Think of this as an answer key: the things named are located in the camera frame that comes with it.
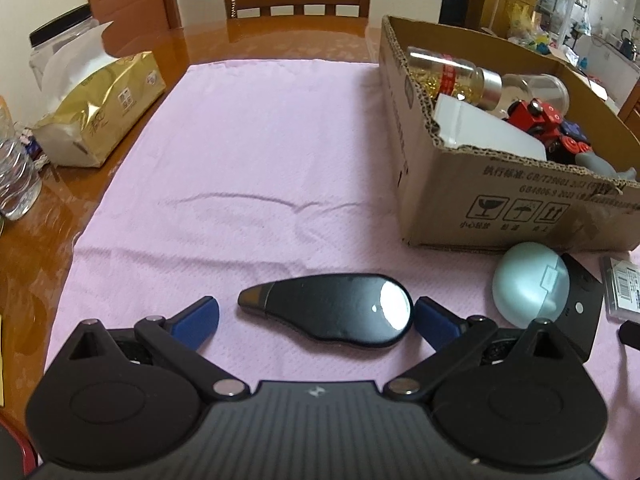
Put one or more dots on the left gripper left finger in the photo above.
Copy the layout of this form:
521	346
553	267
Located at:
174	343

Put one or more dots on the grey toy figure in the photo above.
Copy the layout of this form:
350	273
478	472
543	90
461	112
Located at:
596	164

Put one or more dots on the black rectangular case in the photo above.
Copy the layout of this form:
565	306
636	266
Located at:
580	318

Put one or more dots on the clear jar black lid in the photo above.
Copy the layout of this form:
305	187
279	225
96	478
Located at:
47	39

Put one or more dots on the teal round case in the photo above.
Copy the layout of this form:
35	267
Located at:
531	281

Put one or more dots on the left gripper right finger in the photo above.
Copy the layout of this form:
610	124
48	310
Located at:
458	344

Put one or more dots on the clear plastic jar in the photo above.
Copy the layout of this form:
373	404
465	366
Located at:
546	88

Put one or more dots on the gold tissue pack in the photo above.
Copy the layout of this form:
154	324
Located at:
93	99

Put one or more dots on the wooden chair right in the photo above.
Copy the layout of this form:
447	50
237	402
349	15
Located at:
629	113

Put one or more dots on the pink cloth mat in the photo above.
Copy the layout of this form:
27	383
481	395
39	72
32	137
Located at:
253	172

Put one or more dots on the white plastic container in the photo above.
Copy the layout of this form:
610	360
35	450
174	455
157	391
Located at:
462	124

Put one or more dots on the clear box with label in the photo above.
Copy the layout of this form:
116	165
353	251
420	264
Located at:
621	284

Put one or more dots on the gold capsule bottle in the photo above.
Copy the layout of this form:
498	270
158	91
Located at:
442	75

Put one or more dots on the red toy train engine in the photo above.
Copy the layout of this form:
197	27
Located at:
537	118

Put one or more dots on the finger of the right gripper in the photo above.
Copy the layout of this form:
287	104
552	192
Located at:
629	334

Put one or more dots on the wooden cabinet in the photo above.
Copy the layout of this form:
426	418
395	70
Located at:
496	15

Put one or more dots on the black teardrop case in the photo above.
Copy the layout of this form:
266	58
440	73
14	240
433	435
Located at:
361	309

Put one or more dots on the water bottle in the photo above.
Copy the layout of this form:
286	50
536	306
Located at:
20	184

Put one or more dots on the cardboard box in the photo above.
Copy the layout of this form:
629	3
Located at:
475	199

